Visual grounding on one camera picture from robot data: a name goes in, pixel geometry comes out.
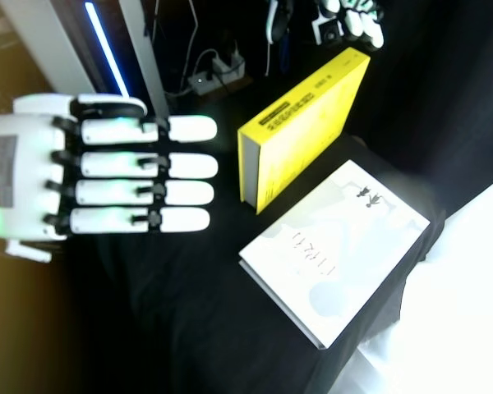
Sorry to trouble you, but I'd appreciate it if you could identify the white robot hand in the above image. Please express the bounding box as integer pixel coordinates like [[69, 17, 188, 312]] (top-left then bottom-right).
[[0, 93, 219, 247], [318, 0, 385, 51]]

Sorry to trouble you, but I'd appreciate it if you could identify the yellow hardcover book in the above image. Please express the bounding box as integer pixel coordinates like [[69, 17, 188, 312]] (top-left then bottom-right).
[[237, 47, 371, 216]]

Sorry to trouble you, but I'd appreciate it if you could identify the blue white light strip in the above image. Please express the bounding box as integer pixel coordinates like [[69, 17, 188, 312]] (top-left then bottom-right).
[[84, 1, 130, 98]]

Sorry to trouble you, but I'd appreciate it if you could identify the white power strip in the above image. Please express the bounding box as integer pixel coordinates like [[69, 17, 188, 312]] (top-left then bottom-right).
[[187, 51, 247, 96]]

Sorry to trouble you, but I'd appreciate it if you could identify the black table cloth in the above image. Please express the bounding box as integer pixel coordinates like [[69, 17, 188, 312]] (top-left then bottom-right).
[[61, 53, 493, 394]]

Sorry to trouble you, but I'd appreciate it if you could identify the white hardcover book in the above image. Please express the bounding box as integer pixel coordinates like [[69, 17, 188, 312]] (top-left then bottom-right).
[[237, 158, 431, 350]]

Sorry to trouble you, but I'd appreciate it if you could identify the white fabric sheet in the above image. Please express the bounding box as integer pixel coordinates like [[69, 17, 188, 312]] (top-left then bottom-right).
[[355, 170, 493, 394]]

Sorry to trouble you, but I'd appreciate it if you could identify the white frame post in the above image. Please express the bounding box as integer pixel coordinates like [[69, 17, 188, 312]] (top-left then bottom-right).
[[0, 0, 96, 98]]

